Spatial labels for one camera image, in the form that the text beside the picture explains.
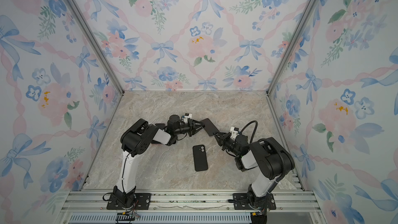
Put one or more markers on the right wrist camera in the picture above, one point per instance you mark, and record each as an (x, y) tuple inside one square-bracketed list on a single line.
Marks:
[(234, 132)]

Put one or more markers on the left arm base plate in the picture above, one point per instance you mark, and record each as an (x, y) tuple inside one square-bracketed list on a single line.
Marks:
[(136, 201)]

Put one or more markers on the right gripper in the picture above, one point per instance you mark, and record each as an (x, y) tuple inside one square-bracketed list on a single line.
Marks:
[(225, 138)]

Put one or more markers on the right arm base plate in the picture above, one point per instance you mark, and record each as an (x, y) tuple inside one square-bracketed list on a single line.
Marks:
[(248, 201)]

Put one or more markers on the purple-edged black phone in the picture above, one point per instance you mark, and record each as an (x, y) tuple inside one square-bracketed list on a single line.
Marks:
[(161, 126)]

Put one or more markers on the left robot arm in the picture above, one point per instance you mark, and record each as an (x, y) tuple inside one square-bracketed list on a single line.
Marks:
[(136, 140)]

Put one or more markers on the left corner aluminium post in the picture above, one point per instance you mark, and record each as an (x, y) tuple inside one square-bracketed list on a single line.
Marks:
[(90, 37)]

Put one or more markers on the black phone case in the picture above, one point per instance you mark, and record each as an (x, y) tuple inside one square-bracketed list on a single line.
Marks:
[(200, 158)]

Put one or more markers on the corner aluminium post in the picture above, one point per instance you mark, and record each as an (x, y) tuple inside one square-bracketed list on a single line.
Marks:
[(90, 37), (296, 36)]

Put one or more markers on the aluminium rail frame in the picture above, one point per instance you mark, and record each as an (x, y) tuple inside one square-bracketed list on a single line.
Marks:
[(192, 207)]

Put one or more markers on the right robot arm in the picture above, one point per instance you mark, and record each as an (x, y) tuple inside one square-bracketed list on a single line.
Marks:
[(273, 161)]

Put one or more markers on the right corner aluminium post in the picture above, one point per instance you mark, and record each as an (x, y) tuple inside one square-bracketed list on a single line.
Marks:
[(296, 36)]

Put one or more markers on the grey-edged black phone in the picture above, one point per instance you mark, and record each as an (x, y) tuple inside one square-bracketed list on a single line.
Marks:
[(209, 127)]

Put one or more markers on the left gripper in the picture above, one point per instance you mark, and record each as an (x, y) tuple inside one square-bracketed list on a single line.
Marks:
[(193, 127)]

